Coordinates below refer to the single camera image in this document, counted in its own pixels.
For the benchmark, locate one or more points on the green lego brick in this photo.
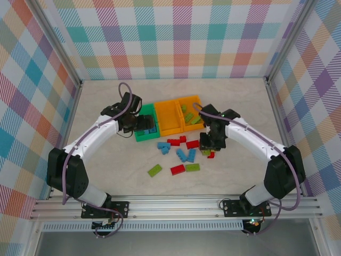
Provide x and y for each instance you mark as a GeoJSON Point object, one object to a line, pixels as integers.
{"type": "Point", "coordinates": [155, 170]}
{"type": "Point", "coordinates": [189, 116]}
{"type": "Point", "coordinates": [196, 120]}
{"type": "Point", "coordinates": [183, 108]}
{"type": "Point", "coordinates": [205, 153]}
{"type": "Point", "coordinates": [193, 167]}

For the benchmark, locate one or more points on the aluminium frame post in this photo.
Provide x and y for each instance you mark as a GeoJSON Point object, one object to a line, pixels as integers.
{"type": "Point", "coordinates": [62, 42]}
{"type": "Point", "coordinates": [288, 40]}

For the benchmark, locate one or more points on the green plastic bin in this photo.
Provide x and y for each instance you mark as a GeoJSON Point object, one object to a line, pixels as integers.
{"type": "Point", "coordinates": [146, 110]}

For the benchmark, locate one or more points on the small red lego brick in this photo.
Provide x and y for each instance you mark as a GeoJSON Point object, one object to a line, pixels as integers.
{"type": "Point", "coordinates": [211, 155]}
{"type": "Point", "coordinates": [183, 139]}

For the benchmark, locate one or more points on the blue lego brick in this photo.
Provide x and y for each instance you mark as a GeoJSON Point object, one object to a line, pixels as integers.
{"type": "Point", "coordinates": [181, 155]}
{"type": "Point", "coordinates": [191, 155]}
{"type": "Point", "coordinates": [163, 145]}
{"type": "Point", "coordinates": [165, 151]}
{"type": "Point", "coordinates": [153, 130]}
{"type": "Point", "coordinates": [146, 131]}

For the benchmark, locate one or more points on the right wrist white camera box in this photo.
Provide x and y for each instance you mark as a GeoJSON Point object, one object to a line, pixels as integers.
{"type": "Point", "coordinates": [207, 131]}

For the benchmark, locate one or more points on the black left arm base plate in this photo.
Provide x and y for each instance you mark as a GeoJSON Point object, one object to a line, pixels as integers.
{"type": "Point", "coordinates": [121, 209]}

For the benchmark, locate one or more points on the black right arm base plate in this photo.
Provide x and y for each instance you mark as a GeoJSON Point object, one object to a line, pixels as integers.
{"type": "Point", "coordinates": [231, 208]}

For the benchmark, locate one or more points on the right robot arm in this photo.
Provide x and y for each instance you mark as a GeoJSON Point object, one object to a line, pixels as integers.
{"type": "Point", "coordinates": [282, 176]}

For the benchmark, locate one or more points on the aluminium side rail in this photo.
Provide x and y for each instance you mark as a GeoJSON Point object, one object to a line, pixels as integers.
{"type": "Point", "coordinates": [74, 106]}
{"type": "Point", "coordinates": [276, 106]}

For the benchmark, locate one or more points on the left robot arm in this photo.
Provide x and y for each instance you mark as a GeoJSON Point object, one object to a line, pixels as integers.
{"type": "Point", "coordinates": [66, 173]}

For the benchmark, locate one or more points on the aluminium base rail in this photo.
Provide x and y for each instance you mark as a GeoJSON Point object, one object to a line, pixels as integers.
{"type": "Point", "coordinates": [173, 205]}

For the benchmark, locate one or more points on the orange plastic bin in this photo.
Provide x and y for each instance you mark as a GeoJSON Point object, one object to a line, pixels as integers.
{"type": "Point", "coordinates": [190, 105]}
{"type": "Point", "coordinates": [167, 120]}

